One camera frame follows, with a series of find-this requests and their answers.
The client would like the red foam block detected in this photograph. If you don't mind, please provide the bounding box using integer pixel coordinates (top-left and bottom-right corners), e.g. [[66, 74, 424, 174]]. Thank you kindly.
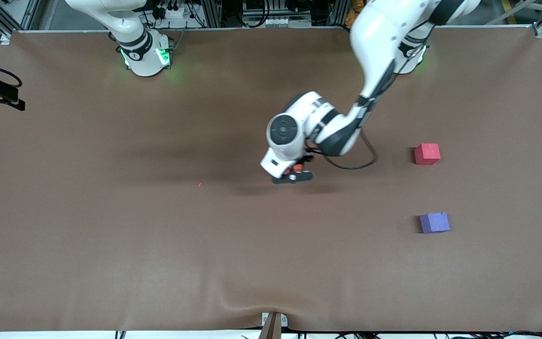
[[414, 143, 441, 166]]

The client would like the brown table mat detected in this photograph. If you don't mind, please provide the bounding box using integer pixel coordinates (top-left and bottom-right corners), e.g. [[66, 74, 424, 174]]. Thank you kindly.
[[0, 26, 542, 332]]

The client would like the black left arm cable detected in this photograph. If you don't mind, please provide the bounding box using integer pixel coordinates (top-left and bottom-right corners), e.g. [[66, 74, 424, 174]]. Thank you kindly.
[[309, 127, 379, 170]]

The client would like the purple foam block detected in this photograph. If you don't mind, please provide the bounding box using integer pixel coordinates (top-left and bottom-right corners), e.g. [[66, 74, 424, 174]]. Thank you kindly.
[[419, 212, 451, 234]]

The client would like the white power strip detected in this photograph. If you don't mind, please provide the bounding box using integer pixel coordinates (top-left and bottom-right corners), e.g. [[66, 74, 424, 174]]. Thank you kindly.
[[156, 2, 197, 19]]

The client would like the white terminal block row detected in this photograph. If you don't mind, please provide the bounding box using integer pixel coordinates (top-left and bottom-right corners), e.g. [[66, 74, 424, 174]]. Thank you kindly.
[[243, 16, 300, 27]]

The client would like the bag of orange items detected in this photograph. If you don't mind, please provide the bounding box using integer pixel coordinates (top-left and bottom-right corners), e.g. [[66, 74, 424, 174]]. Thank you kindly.
[[345, 0, 364, 27]]

